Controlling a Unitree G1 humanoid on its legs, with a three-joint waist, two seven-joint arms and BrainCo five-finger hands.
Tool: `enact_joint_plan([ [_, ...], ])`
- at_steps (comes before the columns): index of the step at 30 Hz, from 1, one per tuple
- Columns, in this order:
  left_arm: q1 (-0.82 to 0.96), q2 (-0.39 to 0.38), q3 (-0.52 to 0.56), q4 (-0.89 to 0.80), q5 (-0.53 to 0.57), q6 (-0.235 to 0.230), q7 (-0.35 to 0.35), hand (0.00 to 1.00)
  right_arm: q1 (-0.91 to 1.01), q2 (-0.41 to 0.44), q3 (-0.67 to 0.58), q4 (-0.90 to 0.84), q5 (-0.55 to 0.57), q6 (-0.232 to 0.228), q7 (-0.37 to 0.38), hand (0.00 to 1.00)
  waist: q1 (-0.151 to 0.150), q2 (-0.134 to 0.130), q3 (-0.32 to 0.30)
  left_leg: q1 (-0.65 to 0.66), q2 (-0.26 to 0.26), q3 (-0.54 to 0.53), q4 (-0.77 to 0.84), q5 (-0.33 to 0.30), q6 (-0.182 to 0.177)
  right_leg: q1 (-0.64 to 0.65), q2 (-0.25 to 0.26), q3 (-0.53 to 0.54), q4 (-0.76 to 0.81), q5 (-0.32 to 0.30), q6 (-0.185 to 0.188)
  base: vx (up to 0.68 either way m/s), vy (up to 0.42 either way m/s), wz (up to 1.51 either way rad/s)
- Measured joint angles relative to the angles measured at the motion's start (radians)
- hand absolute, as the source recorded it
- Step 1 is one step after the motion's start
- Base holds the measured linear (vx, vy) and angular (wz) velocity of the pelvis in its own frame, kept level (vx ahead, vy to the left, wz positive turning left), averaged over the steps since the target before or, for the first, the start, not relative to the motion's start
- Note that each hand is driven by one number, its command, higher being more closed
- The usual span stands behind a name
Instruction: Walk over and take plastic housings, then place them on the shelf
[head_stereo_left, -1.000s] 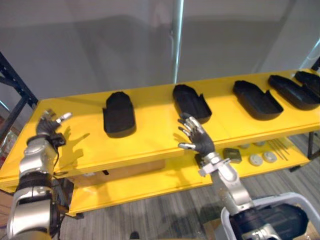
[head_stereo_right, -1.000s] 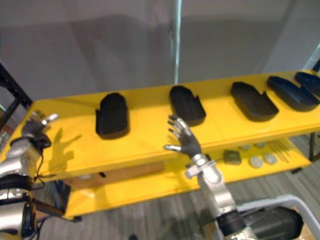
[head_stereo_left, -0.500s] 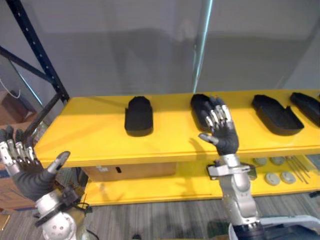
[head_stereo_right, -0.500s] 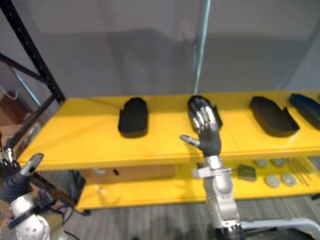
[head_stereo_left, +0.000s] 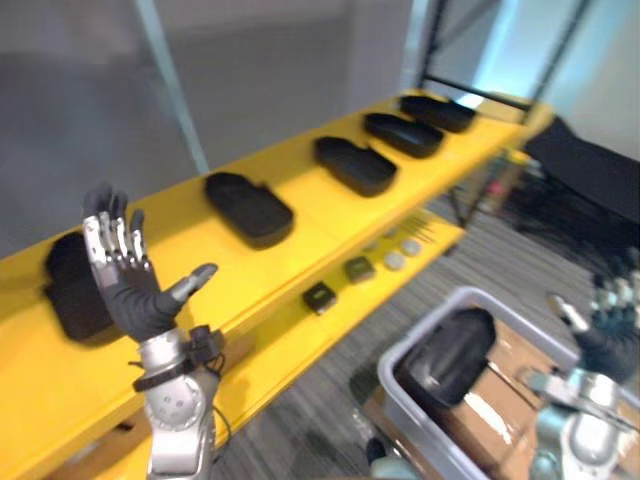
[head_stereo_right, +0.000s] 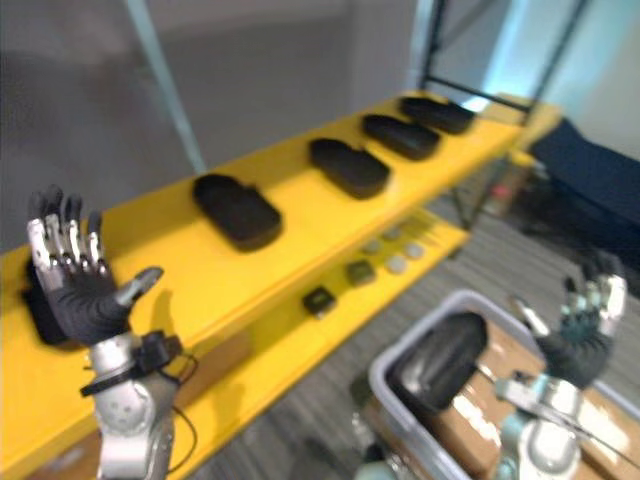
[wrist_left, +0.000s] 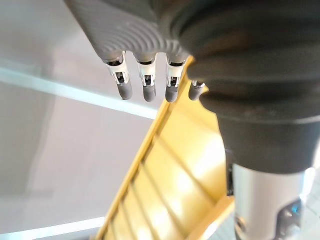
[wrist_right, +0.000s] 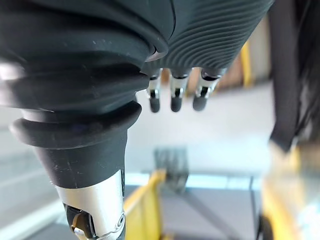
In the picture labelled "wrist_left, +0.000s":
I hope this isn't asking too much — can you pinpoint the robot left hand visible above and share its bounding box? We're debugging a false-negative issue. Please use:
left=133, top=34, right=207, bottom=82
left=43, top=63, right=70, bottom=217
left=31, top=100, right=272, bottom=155
left=63, top=0, right=320, bottom=240

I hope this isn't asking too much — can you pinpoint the yellow metal shelf rack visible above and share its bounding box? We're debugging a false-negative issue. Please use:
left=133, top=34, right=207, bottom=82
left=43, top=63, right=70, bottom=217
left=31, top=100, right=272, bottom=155
left=95, top=56, right=236, bottom=240

